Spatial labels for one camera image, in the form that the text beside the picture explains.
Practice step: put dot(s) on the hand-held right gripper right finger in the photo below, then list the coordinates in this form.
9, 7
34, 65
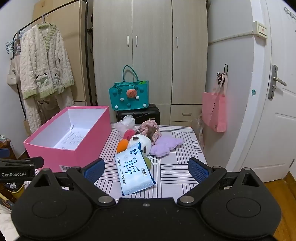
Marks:
197, 170

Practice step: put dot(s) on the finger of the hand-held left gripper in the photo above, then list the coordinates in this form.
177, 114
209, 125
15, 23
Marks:
27, 161

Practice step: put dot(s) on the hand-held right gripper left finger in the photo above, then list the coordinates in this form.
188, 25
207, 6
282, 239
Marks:
94, 170

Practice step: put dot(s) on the pink cardboard box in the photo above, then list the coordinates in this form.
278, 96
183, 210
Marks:
46, 157

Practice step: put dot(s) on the orange plush ball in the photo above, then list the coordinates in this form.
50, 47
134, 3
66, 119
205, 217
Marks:
122, 146

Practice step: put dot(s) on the blue wet wipes pack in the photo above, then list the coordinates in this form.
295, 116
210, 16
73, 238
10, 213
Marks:
134, 171

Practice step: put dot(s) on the red strawberry plush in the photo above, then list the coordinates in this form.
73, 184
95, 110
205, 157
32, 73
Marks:
128, 134

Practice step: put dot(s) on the white panda plush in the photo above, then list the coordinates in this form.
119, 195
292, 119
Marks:
141, 141

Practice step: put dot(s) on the pink floral fabric toy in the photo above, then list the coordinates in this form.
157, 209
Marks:
148, 127

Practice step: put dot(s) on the striped table cover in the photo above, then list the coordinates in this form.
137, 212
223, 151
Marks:
175, 162

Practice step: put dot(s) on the printed paper sheet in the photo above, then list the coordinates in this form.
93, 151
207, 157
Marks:
71, 139

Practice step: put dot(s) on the hanging clear plastic bag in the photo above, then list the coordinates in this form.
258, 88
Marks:
200, 129

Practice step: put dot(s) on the purple plush toy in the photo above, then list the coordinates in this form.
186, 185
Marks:
164, 144

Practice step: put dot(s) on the clear plastic pouch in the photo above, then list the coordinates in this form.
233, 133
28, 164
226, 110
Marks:
126, 122

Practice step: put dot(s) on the pink shopping bag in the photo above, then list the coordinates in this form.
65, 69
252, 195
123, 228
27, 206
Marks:
214, 111

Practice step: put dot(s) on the black suitcase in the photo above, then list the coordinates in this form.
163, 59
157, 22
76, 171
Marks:
143, 114

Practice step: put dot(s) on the teal felt handbag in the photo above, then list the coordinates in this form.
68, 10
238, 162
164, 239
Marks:
120, 95

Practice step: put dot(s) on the white door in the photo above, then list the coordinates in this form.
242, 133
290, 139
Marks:
277, 127

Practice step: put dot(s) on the cream tote bag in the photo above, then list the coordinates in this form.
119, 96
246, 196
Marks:
13, 71

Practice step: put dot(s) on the teal door sticker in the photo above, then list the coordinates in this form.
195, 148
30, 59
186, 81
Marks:
254, 92

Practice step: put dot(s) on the light wood wardrobe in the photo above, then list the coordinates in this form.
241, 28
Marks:
150, 69

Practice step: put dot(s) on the beige wooden cabinet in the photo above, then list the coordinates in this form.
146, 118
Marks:
74, 58

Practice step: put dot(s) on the black clothes rack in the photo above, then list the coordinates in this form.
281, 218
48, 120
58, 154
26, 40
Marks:
87, 34

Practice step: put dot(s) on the beige wall switch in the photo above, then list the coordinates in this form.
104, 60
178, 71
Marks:
260, 30

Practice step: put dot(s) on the white wall hook rack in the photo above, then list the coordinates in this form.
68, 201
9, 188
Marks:
289, 11

